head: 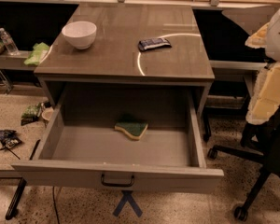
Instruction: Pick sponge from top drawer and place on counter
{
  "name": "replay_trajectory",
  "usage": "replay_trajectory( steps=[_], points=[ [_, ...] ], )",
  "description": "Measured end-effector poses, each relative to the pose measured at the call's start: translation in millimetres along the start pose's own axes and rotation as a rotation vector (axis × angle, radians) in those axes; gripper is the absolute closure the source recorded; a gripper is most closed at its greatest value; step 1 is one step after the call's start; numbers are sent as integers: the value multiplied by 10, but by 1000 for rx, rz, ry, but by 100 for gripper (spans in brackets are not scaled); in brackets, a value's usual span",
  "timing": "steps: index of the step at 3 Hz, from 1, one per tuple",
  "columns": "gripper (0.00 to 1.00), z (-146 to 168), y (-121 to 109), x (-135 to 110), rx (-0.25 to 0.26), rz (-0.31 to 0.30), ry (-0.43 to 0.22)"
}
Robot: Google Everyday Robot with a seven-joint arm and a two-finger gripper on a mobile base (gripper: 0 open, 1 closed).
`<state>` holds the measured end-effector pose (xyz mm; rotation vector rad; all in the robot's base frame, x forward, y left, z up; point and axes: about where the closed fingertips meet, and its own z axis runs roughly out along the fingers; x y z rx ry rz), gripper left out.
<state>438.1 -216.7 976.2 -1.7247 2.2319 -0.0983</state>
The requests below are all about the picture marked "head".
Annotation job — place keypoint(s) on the small round bowl on floor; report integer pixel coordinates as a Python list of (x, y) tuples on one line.
[(47, 114)]

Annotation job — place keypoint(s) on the black table leg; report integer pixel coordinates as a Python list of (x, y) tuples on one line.
[(12, 210)]

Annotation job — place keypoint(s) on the green cloth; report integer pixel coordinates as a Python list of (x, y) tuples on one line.
[(37, 55)]

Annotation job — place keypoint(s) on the white ceramic bowl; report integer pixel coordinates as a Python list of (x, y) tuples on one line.
[(80, 34)]

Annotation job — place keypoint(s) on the clear plastic water bottle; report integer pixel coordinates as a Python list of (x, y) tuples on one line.
[(8, 42)]

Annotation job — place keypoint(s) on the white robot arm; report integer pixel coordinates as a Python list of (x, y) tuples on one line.
[(266, 97)]

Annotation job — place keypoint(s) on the grey wooden cabinet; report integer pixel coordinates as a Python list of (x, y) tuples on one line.
[(114, 56)]

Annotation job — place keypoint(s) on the dark chip bag on floor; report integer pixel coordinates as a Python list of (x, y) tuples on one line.
[(9, 138)]

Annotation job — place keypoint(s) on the black office chair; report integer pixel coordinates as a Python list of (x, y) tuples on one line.
[(264, 141)]

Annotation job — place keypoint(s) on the green snack bag on floor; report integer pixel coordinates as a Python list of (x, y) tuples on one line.
[(31, 114)]

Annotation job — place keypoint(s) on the green yellow sponge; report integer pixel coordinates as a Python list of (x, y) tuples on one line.
[(132, 127)]

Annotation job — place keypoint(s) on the open grey top drawer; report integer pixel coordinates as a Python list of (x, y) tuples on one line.
[(81, 143)]

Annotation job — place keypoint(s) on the dark blue snack packet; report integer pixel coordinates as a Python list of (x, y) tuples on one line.
[(153, 43)]

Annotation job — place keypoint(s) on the black drawer handle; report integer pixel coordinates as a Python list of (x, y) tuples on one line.
[(117, 182)]

